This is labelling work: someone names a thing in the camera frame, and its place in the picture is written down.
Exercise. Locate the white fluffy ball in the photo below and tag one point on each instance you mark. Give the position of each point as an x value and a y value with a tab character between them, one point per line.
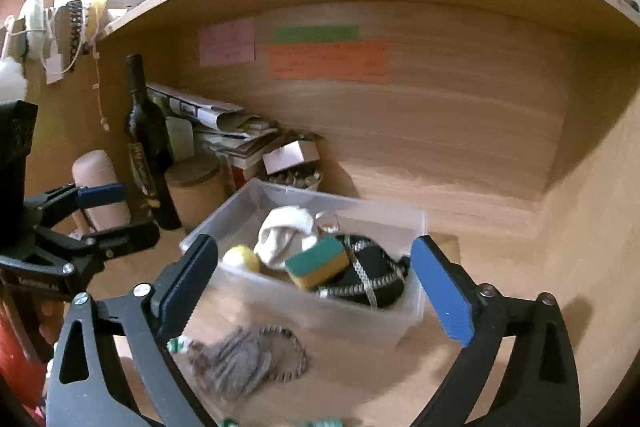
11	77

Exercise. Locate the white plush toy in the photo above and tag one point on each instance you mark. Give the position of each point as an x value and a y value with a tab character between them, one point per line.
34	24

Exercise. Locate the red cloth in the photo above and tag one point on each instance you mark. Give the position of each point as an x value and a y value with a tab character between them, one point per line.
20	357

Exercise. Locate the green paper note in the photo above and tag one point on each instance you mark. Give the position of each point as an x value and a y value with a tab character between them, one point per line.
315	34

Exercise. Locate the orange paper note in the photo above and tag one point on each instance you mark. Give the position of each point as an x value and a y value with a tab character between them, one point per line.
327	63

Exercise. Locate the stack of papers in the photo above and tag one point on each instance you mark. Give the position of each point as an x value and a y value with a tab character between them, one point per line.
225	127

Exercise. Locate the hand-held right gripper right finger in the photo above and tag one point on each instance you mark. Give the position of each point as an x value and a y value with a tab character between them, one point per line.
445	294

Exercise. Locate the grey knitted cloth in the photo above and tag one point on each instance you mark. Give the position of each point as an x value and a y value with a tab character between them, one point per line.
235	364

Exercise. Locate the beaded band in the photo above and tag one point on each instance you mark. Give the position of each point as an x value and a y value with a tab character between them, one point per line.
70	32

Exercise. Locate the beige cylinder roll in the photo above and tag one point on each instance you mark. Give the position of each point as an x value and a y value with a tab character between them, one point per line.
95	169

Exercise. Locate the yellow ball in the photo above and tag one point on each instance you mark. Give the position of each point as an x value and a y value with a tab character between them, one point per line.
242	258

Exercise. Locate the small cardboard box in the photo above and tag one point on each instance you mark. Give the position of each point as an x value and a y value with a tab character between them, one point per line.
292	157

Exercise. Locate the clear plastic bin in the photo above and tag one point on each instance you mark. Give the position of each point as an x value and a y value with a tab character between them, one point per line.
320	317

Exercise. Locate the green and yellow sponge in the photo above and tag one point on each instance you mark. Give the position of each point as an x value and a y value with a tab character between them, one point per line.
317	264

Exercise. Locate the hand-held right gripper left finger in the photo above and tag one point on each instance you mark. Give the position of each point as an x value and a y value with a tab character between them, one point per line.
187	279

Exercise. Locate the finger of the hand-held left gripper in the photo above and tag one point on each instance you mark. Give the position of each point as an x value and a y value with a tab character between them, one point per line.
127	234
100	195

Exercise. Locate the small clear glass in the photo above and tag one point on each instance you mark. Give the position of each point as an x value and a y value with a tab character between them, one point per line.
327	223

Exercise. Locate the cardboard canister with cork lid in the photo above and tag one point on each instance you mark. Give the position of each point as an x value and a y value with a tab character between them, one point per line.
195	194

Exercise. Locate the pink paper note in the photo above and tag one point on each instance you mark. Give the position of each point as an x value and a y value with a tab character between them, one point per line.
227	42

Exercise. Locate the white sock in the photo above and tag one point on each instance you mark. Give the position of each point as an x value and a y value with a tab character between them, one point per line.
282	232

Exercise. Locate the white plastic bottle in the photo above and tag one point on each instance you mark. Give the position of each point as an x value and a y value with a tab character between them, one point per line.
180	139

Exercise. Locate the green and white small object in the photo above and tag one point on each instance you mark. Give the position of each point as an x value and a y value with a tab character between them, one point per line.
178	347

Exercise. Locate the black cloth with silver trim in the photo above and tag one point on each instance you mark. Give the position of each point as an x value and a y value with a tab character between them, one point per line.
380	272

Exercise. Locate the dark wine bottle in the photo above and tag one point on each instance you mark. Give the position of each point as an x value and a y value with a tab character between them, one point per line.
147	142

